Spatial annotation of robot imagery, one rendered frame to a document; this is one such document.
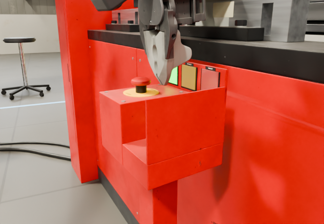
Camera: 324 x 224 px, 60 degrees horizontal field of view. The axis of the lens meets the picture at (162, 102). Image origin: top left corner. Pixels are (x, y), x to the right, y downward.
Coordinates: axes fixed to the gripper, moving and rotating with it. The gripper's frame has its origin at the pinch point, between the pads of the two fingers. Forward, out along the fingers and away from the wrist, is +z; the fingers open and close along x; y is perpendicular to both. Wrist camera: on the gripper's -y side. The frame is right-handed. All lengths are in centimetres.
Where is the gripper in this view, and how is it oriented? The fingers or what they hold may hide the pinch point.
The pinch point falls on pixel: (159, 78)
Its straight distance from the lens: 46.4
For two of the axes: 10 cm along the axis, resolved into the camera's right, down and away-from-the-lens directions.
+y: 8.4, -2.3, 4.9
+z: 0.7, 9.4, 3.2
